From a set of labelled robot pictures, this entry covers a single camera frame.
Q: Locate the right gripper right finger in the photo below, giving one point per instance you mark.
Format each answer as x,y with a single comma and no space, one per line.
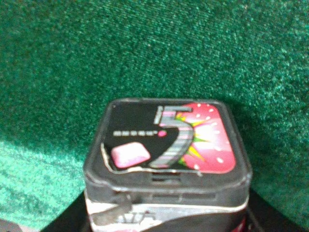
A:
265,218

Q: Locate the black gum box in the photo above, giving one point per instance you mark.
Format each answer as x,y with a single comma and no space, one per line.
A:
167,165

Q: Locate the green table cloth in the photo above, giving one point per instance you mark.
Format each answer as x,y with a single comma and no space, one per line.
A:
63,61

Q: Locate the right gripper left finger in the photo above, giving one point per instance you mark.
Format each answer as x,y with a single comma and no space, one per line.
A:
73,219

